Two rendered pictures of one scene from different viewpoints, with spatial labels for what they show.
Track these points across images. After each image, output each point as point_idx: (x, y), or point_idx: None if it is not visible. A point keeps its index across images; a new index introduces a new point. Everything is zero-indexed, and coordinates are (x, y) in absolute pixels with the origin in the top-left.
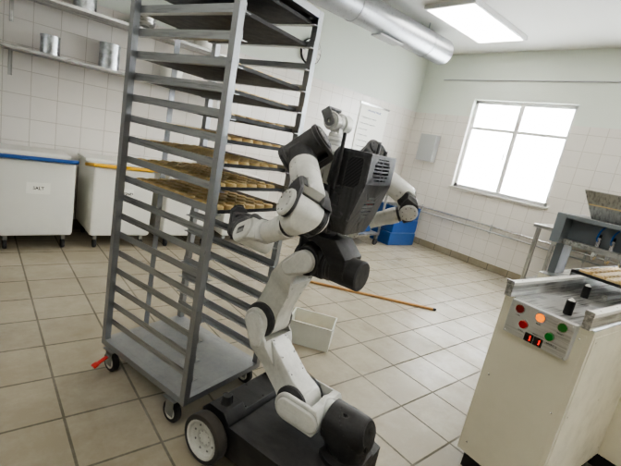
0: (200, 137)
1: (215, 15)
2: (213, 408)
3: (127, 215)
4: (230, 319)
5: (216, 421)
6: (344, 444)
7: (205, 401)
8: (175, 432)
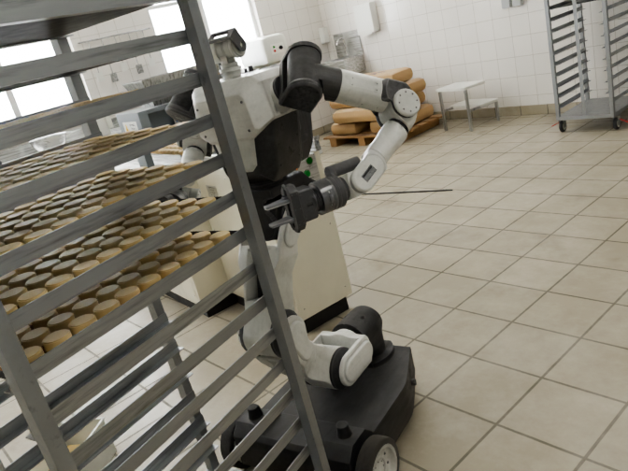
0: (178, 138)
1: None
2: (356, 445)
3: (85, 440)
4: (164, 465)
5: (375, 435)
6: (380, 331)
7: None
8: None
